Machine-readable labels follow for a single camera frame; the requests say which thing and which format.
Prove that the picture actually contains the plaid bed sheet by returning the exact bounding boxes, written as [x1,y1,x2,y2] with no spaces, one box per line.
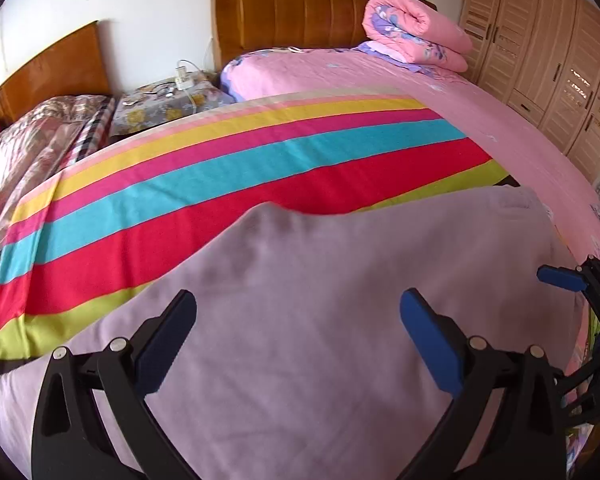
[58,96,117,170]

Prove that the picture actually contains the left wooden headboard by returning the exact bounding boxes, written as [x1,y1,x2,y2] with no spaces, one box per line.
[0,22,112,127]

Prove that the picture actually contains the rolled pink quilt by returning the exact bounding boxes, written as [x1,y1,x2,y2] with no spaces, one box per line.
[358,0,472,74]

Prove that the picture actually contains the pink bed sheet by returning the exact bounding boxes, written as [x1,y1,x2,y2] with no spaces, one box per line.
[220,45,600,476]

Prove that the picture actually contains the white charger plug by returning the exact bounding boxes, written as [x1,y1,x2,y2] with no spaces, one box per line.
[175,60,195,91]

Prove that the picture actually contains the right wooden headboard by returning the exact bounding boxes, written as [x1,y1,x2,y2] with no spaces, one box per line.
[211,0,424,70]

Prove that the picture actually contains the beige louvered wardrobe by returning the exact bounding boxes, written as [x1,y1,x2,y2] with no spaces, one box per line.
[460,0,600,181]

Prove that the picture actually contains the wooden headboard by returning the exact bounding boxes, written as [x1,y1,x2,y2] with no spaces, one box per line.
[211,0,424,70]
[0,22,112,127]

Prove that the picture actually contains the mauve sweat pants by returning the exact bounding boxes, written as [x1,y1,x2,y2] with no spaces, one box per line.
[0,186,583,479]

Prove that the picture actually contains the rainbow striped blanket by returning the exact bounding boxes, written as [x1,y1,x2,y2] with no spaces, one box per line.
[0,90,512,375]

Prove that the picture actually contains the floral covered nightstand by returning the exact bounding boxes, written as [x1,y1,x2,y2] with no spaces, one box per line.
[110,72,235,138]

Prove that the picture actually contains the pink floral quilt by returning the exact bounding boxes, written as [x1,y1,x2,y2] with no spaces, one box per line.
[0,94,105,253]

